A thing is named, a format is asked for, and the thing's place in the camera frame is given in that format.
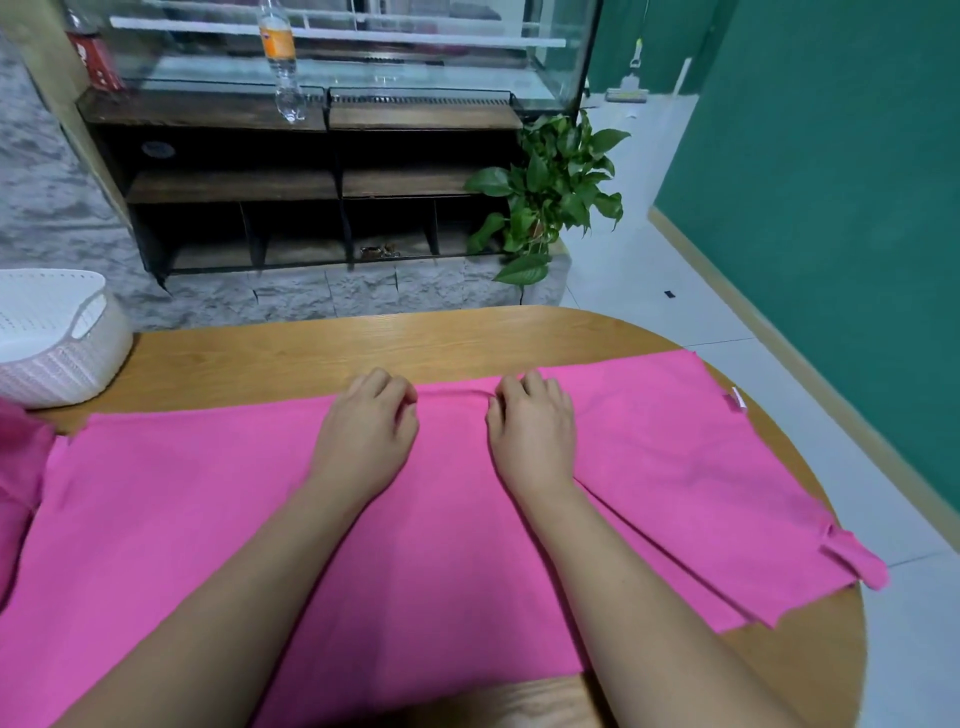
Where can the person's right hand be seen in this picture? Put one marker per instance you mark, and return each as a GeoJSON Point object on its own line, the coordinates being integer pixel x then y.
{"type": "Point", "coordinates": [533, 435]}

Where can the person's left hand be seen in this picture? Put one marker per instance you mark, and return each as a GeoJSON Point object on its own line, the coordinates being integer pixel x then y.
{"type": "Point", "coordinates": [363, 443]}

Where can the pink towel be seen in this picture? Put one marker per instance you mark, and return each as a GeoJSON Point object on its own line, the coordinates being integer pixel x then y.
{"type": "Point", "coordinates": [180, 540]}

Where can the white woven plastic basket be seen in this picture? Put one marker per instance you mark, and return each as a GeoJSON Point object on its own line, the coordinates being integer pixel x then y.
{"type": "Point", "coordinates": [53, 338]}

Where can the pile of pink cloths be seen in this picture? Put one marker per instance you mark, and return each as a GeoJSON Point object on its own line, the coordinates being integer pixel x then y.
{"type": "Point", "coordinates": [18, 480]}

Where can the person's right forearm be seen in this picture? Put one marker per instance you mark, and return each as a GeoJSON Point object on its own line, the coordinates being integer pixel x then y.
{"type": "Point", "coordinates": [645, 630]}

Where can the person's left forearm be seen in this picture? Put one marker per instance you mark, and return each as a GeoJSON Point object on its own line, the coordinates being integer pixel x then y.
{"type": "Point", "coordinates": [225, 630]}

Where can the green potted plant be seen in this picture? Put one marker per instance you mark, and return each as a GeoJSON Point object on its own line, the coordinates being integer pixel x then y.
{"type": "Point", "coordinates": [548, 195]}

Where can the dark wooden shelf cabinet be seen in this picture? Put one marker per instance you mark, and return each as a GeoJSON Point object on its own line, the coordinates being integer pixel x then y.
{"type": "Point", "coordinates": [240, 195]}

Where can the white mop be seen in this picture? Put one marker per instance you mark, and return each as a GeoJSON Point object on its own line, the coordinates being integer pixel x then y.
{"type": "Point", "coordinates": [627, 93]}

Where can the clear bottle with orange label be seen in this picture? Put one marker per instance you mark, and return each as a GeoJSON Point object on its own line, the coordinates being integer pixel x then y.
{"type": "Point", "coordinates": [282, 60]}

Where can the glass display case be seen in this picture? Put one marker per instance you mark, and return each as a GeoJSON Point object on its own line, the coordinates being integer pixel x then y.
{"type": "Point", "coordinates": [420, 45]}

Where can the red label cola bottle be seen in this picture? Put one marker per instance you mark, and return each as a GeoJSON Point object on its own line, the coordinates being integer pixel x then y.
{"type": "Point", "coordinates": [93, 57]}

